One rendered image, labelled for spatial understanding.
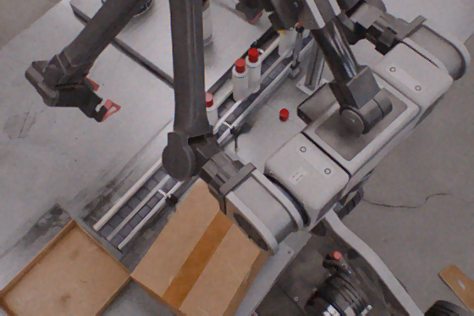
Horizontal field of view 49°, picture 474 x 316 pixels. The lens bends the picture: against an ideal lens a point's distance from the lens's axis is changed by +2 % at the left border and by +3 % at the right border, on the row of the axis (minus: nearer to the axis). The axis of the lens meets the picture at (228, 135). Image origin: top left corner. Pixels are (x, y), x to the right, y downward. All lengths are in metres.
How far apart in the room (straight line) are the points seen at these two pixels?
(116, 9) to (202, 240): 0.59
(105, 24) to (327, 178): 0.57
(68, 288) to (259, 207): 0.86
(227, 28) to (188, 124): 0.97
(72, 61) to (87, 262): 0.68
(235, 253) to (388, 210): 1.42
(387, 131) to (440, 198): 1.72
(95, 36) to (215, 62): 0.75
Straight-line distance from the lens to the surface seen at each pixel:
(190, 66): 0.98
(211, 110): 1.54
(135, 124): 1.79
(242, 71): 1.59
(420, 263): 2.57
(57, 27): 2.11
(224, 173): 0.96
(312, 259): 2.19
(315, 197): 0.91
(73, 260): 1.66
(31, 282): 1.69
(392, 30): 1.17
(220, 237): 1.30
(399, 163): 2.71
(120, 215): 1.61
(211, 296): 1.27
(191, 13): 0.98
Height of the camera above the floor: 2.37
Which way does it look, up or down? 63 degrees down
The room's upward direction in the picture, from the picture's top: 3 degrees counter-clockwise
